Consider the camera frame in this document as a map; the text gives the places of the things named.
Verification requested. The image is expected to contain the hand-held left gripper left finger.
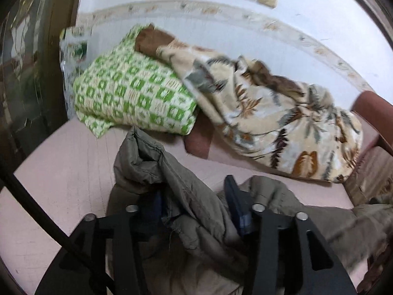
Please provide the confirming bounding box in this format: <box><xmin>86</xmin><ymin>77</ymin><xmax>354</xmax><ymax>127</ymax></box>
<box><xmin>34</xmin><ymin>190</ymin><xmax>169</xmax><ymax>295</ymax></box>

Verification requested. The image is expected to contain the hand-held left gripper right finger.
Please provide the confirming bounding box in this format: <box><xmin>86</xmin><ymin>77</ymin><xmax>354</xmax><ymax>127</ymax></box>
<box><xmin>224</xmin><ymin>175</ymin><xmax>357</xmax><ymax>295</ymax></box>

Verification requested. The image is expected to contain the olive grey padded jacket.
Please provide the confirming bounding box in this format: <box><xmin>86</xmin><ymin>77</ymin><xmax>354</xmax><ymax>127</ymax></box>
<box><xmin>106</xmin><ymin>126</ymin><xmax>393</xmax><ymax>295</ymax></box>

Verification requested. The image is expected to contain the reddish brown pillow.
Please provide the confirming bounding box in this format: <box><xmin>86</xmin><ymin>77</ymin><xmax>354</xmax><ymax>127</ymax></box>
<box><xmin>184</xmin><ymin>115</ymin><xmax>215</xmax><ymax>158</ymax></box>

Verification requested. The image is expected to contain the pink quilted bed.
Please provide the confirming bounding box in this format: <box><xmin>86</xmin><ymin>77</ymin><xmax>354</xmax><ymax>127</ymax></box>
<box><xmin>0</xmin><ymin>117</ymin><xmax>381</xmax><ymax>295</ymax></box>

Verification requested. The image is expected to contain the leaf print beige blanket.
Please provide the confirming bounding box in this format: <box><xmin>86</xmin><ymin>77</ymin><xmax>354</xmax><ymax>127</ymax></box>
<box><xmin>156</xmin><ymin>44</ymin><xmax>364</xmax><ymax>183</ymax></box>

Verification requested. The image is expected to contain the green checkered pillow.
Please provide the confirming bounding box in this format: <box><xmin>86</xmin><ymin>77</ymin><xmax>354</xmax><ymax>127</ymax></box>
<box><xmin>73</xmin><ymin>25</ymin><xmax>198</xmax><ymax>138</ymax></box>

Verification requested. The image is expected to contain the patterned brown cushion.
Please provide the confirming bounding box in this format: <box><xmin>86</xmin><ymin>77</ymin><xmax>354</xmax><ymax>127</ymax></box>
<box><xmin>344</xmin><ymin>146</ymin><xmax>393</xmax><ymax>206</ymax></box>

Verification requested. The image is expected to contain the brown fleece cloth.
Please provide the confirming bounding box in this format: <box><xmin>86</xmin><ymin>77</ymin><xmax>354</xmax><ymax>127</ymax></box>
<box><xmin>134</xmin><ymin>25</ymin><xmax>176</xmax><ymax>60</ymax></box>

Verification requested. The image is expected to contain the brown bed headboard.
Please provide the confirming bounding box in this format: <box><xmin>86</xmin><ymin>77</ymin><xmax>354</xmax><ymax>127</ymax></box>
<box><xmin>351</xmin><ymin>90</ymin><xmax>393</xmax><ymax>157</ymax></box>

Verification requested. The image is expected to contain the patterned plastic bag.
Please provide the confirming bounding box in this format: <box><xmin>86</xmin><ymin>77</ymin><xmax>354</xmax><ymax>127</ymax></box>
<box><xmin>60</xmin><ymin>26</ymin><xmax>89</xmax><ymax>120</ymax></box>

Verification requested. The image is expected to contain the dark wooden wardrobe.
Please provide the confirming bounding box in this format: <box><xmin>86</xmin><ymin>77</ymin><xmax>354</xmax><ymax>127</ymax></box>
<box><xmin>0</xmin><ymin>0</ymin><xmax>86</xmax><ymax>191</ymax></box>

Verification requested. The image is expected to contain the black cable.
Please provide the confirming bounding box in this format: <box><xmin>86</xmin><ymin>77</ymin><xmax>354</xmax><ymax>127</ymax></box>
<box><xmin>0</xmin><ymin>154</ymin><xmax>115</xmax><ymax>295</ymax></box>

